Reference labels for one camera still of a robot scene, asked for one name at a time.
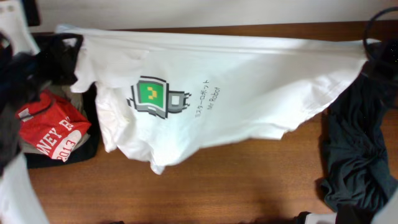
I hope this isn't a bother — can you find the black folded garment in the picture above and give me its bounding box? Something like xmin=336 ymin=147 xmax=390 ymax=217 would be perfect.
xmin=24 ymin=84 xmax=101 ymax=169

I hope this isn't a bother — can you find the dark green t-shirt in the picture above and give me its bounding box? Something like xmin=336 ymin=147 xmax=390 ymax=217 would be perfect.
xmin=320 ymin=76 xmax=397 ymax=212

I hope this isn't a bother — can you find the beige folded garment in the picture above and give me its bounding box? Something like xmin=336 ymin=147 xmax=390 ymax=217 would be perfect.
xmin=21 ymin=83 xmax=91 ymax=155

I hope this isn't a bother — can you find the red printed t-shirt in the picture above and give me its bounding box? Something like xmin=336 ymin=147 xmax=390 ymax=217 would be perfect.
xmin=16 ymin=89 xmax=92 ymax=163

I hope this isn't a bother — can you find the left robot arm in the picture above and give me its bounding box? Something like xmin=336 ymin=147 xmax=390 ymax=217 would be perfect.
xmin=1 ymin=0 xmax=83 ymax=223

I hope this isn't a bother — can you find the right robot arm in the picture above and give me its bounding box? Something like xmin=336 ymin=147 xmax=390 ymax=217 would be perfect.
xmin=293 ymin=40 xmax=397 ymax=223

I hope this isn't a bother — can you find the white printed t-shirt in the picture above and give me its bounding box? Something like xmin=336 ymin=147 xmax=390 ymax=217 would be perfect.
xmin=56 ymin=24 xmax=366 ymax=174

